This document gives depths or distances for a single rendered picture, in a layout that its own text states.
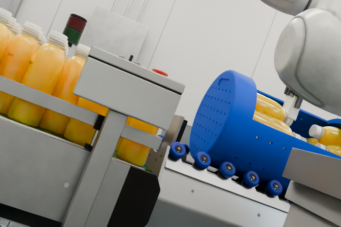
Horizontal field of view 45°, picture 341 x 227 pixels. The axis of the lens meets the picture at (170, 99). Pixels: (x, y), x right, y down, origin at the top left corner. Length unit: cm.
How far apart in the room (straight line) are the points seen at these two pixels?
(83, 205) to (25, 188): 14
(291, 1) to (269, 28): 370
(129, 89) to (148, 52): 383
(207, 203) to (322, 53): 56
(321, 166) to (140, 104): 35
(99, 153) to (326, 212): 43
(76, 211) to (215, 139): 42
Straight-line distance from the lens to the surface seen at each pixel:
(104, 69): 79
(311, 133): 134
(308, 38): 68
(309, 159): 81
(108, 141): 83
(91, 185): 84
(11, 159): 92
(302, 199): 84
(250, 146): 111
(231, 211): 112
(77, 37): 148
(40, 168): 92
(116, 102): 80
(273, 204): 118
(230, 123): 107
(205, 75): 468
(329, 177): 73
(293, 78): 70
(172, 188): 106
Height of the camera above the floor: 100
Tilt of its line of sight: 4 degrees up
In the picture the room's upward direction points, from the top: 22 degrees clockwise
